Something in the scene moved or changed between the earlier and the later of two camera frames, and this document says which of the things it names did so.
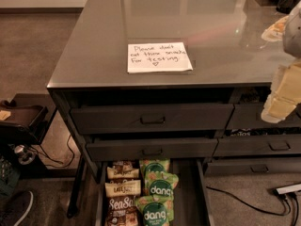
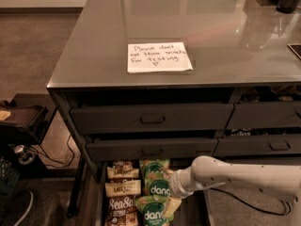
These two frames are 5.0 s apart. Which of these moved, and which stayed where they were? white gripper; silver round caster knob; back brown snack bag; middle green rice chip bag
Moved: white gripper
Stayed: back brown snack bag; middle green rice chip bag; silver round caster knob
